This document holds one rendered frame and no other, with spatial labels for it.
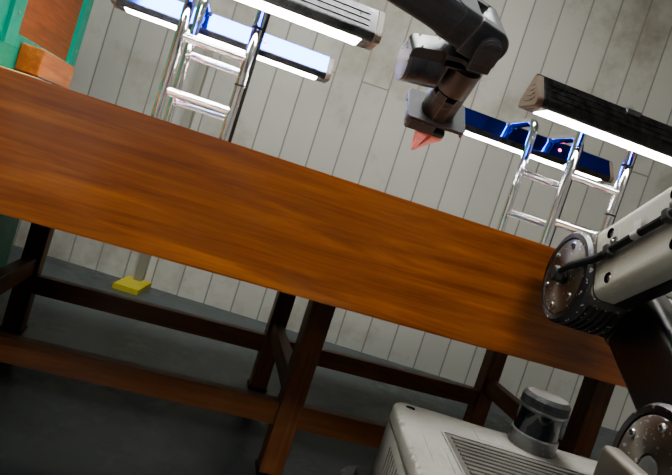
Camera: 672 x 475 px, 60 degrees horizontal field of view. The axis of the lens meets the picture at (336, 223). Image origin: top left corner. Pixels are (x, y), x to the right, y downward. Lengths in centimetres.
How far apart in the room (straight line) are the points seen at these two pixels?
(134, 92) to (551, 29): 209
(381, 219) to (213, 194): 25
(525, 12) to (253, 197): 255
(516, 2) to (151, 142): 260
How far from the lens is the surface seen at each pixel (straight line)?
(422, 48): 89
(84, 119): 86
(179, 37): 135
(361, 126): 297
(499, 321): 97
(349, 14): 120
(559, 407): 93
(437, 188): 301
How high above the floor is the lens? 75
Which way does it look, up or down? 3 degrees down
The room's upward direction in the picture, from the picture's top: 18 degrees clockwise
